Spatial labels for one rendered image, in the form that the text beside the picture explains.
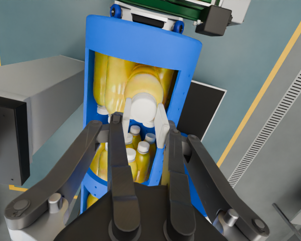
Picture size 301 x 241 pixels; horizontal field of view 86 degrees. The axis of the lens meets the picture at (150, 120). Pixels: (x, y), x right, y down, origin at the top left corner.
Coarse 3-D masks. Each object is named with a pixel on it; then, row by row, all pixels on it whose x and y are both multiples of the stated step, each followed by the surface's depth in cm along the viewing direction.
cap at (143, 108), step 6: (138, 96) 23; (144, 96) 23; (132, 102) 22; (138, 102) 22; (144, 102) 22; (150, 102) 22; (132, 108) 23; (138, 108) 23; (144, 108) 23; (150, 108) 23; (156, 108) 23; (132, 114) 23; (138, 114) 23; (144, 114) 23; (150, 114) 23; (138, 120) 24; (144, 120) 24; (150, 120) 24
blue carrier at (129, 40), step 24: (96, 24) 31; (120, 24) 28; (144, 24) 28; (96, 48) 32; (120, 48) 30; (144, 48) 29; (168, 48) 30; (192, 48) 33; (192, 72) 38; (96, 192) 47
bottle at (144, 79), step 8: (144, 64) 37; (136, 72) 30; (144, 72) 29; (152, 72) 31; (128, 80) 29; (136, 80) 26; (144, 80) 26; (152, 80) 26; (160, 80) 32; (128, 88) 26; (136, 88) 25; (144, 88) 25; (152, 88) 25; (160, 88) 27; (128, 96) 26; (136, 96) 24; (152, 96) 24; (160, 96) 26
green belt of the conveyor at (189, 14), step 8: (120, 0) 55; (128, 0) 55; (136, 0) 54; (144, 0) 54; (152, 0) 54; (160, 0) 53; (168, 0) 54; (176, 0) 54; (208, 0) 54; (152, 8) 56; (160, 8) 55; (168, 8) 55; (176, 8) 55; (184, 8) 55; (192, 8) 55; (200, 8) 55; (184, 16) 57; (192, 16) 57
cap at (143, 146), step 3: (141, 141) 56; (138, 144) 54; (141, 144) 54; (144, 144) 54; (147, 144) 55; (138, 147) 54; (141, 147) 53; (144, 147) 53; (147, 147) 53; (141, 150) 53; (144, 150) 53; (147, 150) 54
